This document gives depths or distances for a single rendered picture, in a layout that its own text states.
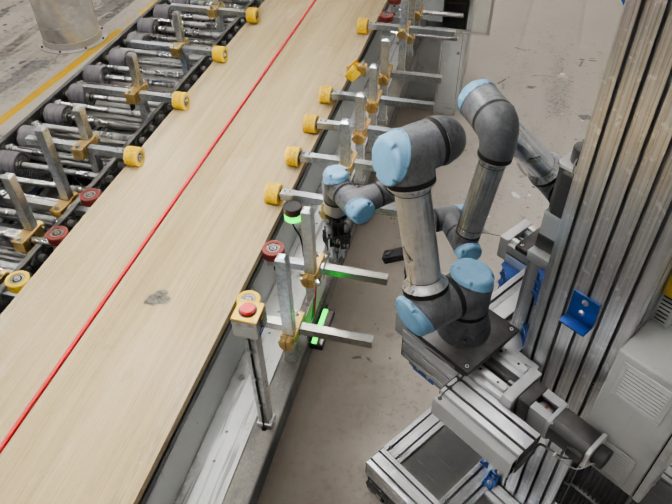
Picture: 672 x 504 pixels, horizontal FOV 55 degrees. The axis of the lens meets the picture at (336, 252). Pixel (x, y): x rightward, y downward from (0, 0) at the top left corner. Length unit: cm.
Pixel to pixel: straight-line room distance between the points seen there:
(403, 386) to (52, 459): 161
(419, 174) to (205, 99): 186
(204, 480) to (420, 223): 106
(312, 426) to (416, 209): 157
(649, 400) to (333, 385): 162
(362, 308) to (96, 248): 141
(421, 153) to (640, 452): 95
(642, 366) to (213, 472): 125
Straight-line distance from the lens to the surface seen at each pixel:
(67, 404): 201
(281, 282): 190
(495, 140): 173
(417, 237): 152
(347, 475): 275
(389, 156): 142
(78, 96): 354
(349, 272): 223
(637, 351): 167
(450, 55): 451
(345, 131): 242
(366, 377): 300
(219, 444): 214
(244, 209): 245
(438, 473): 254
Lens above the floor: 244
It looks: 43 degrees down
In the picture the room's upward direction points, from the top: 1 degrees counter-clockwise
